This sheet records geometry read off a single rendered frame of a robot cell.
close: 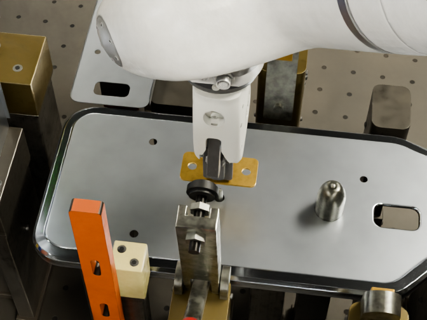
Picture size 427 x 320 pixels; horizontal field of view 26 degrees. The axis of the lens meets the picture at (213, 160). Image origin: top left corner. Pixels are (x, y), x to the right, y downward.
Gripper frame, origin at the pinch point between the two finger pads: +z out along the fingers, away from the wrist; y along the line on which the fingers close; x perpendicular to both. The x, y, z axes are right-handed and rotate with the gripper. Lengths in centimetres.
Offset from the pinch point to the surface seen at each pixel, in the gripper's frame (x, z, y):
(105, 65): 17.0, 7.8, 18.1
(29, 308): 25.5, 33.5, -4.5
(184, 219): 1.0, -13.6, -16.9
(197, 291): 0.0, -1.1, -17.1
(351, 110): -17, 38, 40
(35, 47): 24.3, 1.9, 14.7
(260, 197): -4.8, 7.9, 0.6
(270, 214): -6.1, 7.9, -1.7
